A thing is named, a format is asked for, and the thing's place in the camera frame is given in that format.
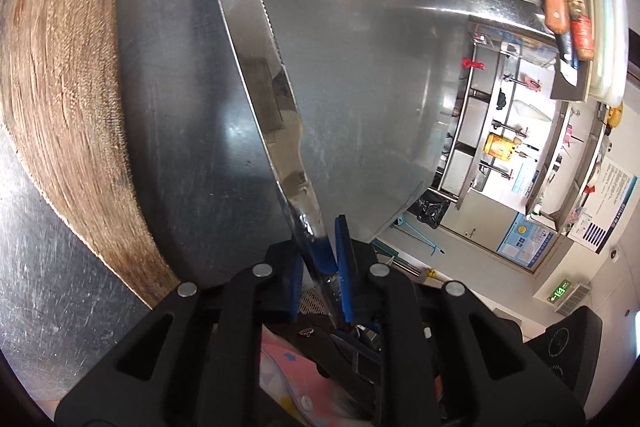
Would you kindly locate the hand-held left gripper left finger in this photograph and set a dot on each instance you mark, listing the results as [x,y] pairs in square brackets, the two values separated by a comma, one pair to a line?
[294,289]

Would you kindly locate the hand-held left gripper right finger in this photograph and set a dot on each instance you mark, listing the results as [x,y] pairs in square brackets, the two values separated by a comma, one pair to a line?
[344,267]

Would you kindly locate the serrated steel knife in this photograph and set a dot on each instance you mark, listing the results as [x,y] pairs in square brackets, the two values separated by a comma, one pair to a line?
[260,72]

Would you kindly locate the pink printed cloth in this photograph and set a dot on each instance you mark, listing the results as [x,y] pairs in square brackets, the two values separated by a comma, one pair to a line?
[295,382]

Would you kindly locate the black trash bag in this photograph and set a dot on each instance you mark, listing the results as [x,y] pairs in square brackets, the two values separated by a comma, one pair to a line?
[432,209]

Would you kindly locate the yellow can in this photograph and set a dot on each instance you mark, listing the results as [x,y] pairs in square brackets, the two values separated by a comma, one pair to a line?
[499,147]

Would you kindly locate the steel shelf rack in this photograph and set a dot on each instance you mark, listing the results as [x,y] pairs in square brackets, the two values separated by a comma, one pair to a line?
[480,97]

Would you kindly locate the green exit sign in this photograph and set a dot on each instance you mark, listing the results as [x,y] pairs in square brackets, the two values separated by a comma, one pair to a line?
[561,291]

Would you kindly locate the black induction cooker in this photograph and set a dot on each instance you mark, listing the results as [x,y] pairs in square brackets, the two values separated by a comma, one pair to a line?
[565,347]

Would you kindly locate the steel cleaver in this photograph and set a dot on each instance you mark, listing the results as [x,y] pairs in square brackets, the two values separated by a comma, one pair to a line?
[570,84]

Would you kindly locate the round wooden chopping block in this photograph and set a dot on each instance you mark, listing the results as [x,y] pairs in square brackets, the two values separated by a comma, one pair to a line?
[65,82]

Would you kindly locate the white plastic cutting board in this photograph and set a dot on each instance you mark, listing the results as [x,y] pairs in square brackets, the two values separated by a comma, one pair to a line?
[607,22]

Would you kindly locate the blue wall poster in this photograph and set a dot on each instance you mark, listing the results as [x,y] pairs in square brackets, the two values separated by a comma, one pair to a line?
[525,239]

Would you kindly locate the white wall notice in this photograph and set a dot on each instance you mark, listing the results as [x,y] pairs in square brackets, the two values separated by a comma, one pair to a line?
[607,202]

